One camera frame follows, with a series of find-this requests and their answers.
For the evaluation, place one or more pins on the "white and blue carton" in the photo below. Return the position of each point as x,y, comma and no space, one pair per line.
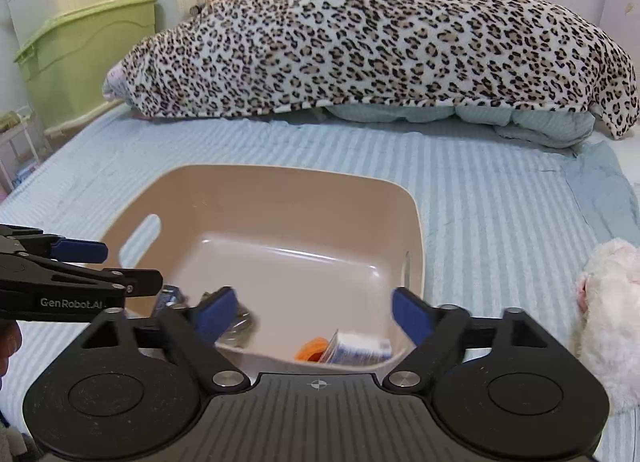
356,348

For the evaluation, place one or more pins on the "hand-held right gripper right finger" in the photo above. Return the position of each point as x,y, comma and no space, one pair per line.
411,317

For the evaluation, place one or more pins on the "small blue packet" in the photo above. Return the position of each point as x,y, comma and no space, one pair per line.
169,298

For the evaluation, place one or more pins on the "grey-blue cloth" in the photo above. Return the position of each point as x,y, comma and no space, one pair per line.
600,182

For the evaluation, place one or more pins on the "white side shelf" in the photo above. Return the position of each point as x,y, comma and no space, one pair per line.
20,142

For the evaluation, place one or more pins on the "silver foil packet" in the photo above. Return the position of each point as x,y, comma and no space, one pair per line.
241,327

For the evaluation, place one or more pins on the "light blue folded quilt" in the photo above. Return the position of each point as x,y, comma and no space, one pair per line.
540,124

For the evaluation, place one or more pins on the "green plastic storage box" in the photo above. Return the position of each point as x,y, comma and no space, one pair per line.
75,57

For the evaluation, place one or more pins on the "light blue striped bed sheet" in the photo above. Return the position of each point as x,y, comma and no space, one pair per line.
475,202

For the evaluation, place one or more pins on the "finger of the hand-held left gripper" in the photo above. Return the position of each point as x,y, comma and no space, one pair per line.
80,251
140,282

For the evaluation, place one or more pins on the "pink pillow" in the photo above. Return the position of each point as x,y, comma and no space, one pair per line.
113,83

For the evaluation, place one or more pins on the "leopard print blanket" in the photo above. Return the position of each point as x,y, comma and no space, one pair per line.
375,42

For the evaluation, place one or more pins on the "person's left hand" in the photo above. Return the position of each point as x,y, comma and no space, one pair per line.
9,347

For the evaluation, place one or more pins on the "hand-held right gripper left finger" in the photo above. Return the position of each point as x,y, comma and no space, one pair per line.
218,313

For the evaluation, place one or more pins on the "white plush toy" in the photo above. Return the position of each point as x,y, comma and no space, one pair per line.
607,322

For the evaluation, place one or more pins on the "orange round lid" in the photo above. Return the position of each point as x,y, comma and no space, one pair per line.
310,348

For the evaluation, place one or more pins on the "beige plastic basin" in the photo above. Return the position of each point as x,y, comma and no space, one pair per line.
280,222

